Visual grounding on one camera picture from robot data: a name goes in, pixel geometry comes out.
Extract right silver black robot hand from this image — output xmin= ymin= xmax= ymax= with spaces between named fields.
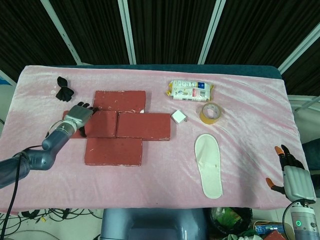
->
xmin=265 ymin=144 xmax=317 ymax=202

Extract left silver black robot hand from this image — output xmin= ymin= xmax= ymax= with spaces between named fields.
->
xmin=65 ymin=101 xmax=101 ymax=138

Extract red brick with chipped corner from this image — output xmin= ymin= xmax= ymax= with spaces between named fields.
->
xmin=93 ymin=90 xmax=147 ymax=114

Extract red brick with white-worn edge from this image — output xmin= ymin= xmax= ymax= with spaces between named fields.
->
xmin=84 ymin=137 xmax=144 ymax=167

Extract red brick with scraped end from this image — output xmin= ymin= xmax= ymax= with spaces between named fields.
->
xmin=115 ymin=112 xmax=172 ymax=141

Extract dark blue chair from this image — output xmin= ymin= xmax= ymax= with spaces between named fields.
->
xmin=301 ymin=138 xmax=320 ymax=172

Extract black knotted cloth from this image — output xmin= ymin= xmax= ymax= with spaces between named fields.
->
xmin=55 ymin=76 xmax=76 ymax=102

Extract blue cardboard box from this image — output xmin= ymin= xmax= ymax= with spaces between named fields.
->
xmin=254 ymin=224 xmax=285 ymax=235

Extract white metal rack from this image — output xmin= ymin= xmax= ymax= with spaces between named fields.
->
xmin=286 ymin=94 xmax=320 ymax=114

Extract black trash bin with bag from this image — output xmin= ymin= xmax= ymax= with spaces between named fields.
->
xmin=209 ymin=206 xmax=254 ymax=237

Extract blue white sign board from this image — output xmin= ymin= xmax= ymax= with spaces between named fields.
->
xmin=0 ymin=69 xmax=14 ymax=87

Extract white disposable slipper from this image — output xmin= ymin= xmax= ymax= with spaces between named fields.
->
xmin=194 ymin=133 xmax=224 ymax=200

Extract teal padded table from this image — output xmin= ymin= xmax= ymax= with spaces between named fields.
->
xmin=76 ymin=63 xmax=286 ymax=81

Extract pink velvet table cloth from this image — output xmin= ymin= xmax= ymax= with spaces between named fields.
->
xmin=0 ymin=65 xmax=301 ymax=216

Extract yellow packing tape roll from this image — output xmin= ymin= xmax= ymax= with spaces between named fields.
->
xmin=199 ymin=102 xmax=223 ymax=126

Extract white wet wipes pack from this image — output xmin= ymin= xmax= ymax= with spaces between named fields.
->
xmin=164 ymin=79 xmax=215 ymax=103

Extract black pleated curtain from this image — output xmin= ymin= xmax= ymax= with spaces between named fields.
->
xmin=0 ymin=0 xmax=320 ymax=83

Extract blue-grey robot torso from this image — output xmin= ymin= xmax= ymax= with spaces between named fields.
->
xmin=99 ymin=207 xmax=209 ymax=240

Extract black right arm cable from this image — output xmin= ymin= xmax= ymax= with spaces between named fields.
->
xmin=281 ymin=199 xmax=302 ymax=240

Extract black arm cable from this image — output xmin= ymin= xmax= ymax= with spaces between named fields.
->
xmin=281 ymin=199 xmax=302 ymax=240
xmin=4 ymin=152 xmax=29 ymax=240

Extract white frame pole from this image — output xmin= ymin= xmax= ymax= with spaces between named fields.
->
xmin=118 ymin=0 xmax=138 ymax=65
xmin=199 ymin=0 xmax=227 ymax=65
xmin=40 ymin=0 xmax=83 ymax=65
xmin=277 ymin=23 xmax=320 ymax=74

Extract white usb wall charger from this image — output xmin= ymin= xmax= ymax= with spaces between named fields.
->
xmin=170 ymin=109 xmax=188 ymax=125

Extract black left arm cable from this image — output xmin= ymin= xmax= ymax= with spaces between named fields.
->
xmin=4 ymin=152 xmax=29 ymax=240

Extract tangled black floor cables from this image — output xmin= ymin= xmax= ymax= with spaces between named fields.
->
xmin=0 ymin=207 xmax=104 ymax=237

